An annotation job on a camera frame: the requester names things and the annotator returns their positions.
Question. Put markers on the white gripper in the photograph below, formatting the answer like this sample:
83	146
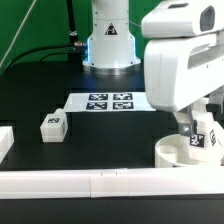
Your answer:
180	71

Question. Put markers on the white round stool seat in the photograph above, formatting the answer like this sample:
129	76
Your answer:
171	152

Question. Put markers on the white marker sheet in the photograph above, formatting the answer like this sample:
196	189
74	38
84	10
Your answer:
107	102

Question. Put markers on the white front barrier bar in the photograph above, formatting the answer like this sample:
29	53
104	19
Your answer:
111	183

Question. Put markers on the white left barrier block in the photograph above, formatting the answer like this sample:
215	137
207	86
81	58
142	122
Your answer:
6	140

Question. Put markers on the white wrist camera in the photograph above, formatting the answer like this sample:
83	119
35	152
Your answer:
183	18

